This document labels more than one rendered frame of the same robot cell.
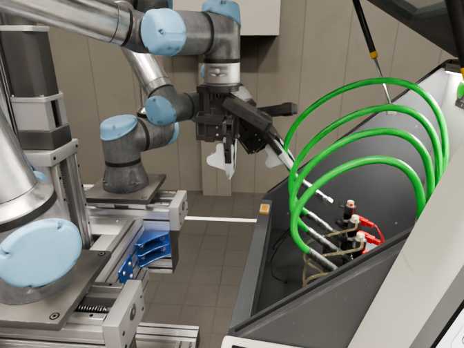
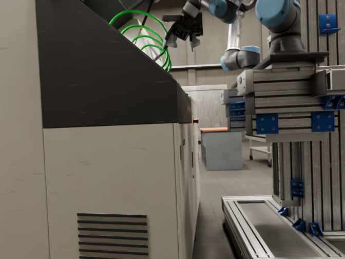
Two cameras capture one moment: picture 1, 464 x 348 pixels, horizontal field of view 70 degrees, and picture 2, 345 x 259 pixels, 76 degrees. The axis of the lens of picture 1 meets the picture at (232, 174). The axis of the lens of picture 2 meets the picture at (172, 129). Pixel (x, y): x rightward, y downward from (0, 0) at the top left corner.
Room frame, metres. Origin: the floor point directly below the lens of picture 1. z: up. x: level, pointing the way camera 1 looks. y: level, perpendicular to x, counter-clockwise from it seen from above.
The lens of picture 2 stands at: (2.01, -0.16, 0.78)
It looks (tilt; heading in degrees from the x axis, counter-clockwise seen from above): 1 degrees down; 178
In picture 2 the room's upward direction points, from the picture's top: 2 degrees counter-clockwise
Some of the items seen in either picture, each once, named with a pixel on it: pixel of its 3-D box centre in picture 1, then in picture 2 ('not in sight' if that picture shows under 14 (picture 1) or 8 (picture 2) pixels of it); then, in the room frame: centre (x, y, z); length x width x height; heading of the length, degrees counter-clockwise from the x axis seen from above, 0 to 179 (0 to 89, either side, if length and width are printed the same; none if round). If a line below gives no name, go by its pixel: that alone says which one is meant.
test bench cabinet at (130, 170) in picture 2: not in sight; (138, 195); (0.77, -0.34, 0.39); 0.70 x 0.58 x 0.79; 169
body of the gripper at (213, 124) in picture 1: (219, 112); (195, 24); (0.72, 0.03, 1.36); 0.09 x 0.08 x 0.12; 79
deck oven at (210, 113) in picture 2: not in sight; (203, 115); (-6.82, 1.35, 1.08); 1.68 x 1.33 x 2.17; 85
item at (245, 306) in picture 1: (256, 268); (182, 108); (0.82, -0.07, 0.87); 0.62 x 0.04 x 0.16; 169
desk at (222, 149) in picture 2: not in sight; (218, 145); (-2.24, 0.83, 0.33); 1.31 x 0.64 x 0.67; 175
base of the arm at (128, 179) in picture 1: (124, 170); (285, 49); (1.06, 0.37, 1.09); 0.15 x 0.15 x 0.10
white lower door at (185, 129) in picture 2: not in sight; (188, 186); (0.82, -0.06, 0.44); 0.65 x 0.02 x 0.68; 169
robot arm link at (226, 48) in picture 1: (219, 32); not in sight; (0.71, 0.02, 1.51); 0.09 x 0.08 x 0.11; 130
